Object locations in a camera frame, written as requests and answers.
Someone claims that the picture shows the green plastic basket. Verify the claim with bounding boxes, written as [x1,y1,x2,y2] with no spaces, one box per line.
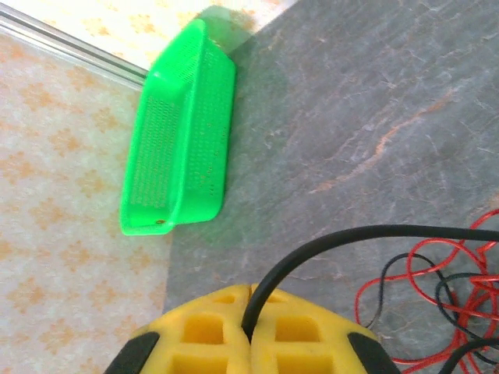
[119,17,238,237]

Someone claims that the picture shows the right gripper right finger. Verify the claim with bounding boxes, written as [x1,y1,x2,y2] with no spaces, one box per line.
[249,283,403,374]

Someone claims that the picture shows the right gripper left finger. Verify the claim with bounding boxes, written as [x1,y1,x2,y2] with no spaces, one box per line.
[104,284,251,374]

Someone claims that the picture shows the red cable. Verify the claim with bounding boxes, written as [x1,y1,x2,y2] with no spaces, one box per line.
[407,210,499,312]
[391,342,499,374]
[354,239,499,374]

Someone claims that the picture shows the aluminium frame post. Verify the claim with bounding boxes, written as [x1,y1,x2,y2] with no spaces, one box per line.
[0,7,151,89]

